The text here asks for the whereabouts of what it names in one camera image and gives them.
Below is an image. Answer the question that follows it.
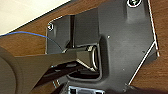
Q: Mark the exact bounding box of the blue cable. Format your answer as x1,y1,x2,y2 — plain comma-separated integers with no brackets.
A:
0,30,59,46

